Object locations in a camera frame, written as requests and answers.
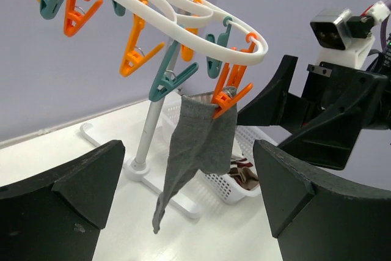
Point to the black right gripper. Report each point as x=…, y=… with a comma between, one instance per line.
x=351, y=101

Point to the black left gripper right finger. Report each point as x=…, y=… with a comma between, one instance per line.
x=316, y=215

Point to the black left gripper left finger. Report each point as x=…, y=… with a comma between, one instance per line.
x=59, y=214

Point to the orange clip holding sock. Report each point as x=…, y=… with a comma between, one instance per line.
x=229, y=80

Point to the grey sock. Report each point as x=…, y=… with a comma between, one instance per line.
x=199, y=143

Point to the white clip hanger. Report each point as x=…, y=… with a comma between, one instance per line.
x=197, y=26

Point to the teal clip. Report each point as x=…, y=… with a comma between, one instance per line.
x=166, y=80

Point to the striped maroon white sock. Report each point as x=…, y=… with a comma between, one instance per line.
x=241, y=172

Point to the white clothes rack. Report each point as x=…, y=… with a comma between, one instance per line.
x=136, y=167

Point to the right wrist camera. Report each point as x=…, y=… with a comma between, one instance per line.
x=346, y=39

